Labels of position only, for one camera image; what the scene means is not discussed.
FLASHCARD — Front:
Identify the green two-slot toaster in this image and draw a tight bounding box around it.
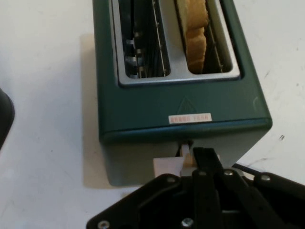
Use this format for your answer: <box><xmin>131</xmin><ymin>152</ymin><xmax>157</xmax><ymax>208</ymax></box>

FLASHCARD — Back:
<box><xmin>92</xmin><ymin>0</ymin><xmax>274</xmax><ymax>187</ymax></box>

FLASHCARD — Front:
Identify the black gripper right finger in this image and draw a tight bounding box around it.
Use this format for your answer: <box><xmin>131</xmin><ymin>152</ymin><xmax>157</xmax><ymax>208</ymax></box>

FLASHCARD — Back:
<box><xmin>206</xmin><ymin>147</ymin><xmax>305</xmax><ymax>229</ymax></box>

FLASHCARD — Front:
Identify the toasted bread slice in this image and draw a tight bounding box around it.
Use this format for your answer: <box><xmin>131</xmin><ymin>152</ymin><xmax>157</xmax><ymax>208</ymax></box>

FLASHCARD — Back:
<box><xmin>175</xmin><ymin>0</ymin><xmax>210</xmax><ymax>74</ymax></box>

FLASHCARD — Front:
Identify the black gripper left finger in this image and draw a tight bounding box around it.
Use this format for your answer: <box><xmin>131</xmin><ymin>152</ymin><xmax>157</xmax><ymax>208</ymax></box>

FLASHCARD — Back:
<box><xmin>192</xmin><ymin>147</ymin><xmax>224</xmax><ymax>229</ymax></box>

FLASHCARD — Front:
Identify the black coffee machine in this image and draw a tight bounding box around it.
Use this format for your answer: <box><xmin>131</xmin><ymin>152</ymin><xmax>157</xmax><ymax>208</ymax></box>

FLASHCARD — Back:
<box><xmin>0</xmin><ymin>87</ymin><xmax>16</xmax><ymax>151</ymax></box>

